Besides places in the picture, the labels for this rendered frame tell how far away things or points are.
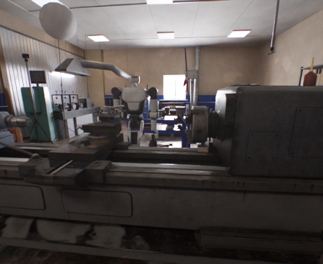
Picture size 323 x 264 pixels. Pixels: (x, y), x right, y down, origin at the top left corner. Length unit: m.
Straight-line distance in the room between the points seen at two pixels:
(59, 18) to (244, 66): 7.17
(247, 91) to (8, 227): 1.74
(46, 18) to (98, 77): 4.65
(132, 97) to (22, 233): 1.44
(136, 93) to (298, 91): 1.41
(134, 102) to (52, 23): 3.30
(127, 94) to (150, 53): 6.65
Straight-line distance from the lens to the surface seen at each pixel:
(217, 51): 8.57
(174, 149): 1.38
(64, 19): 4.81
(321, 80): 5.23
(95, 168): 1.04
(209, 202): 1.08
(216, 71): 8.43
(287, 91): 1.04
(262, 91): 0.98
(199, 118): 1.03
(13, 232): 1.60
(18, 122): 1.61
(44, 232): 1.48
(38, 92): 5.42
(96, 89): 9.00
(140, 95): 1.87
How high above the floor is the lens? 1.29
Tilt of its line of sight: 13 degrees down
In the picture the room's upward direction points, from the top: straight up
